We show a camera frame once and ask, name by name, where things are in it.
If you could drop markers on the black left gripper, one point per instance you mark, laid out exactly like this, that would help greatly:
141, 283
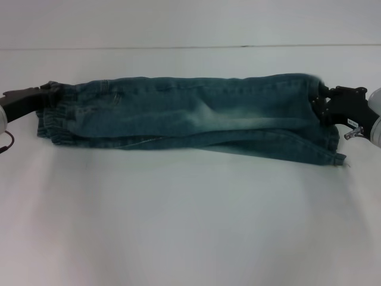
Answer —
23, 102

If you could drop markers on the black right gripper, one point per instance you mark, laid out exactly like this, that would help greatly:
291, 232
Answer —
348, 105

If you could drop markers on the blue denim shorts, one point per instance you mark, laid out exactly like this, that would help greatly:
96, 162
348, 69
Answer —
193, 119

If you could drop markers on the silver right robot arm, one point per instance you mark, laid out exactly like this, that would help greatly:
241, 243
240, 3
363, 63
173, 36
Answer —
375, 119

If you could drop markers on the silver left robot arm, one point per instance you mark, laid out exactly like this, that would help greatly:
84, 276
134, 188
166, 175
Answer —
3, 119

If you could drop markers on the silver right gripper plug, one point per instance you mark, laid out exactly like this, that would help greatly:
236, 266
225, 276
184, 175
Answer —
354, 133

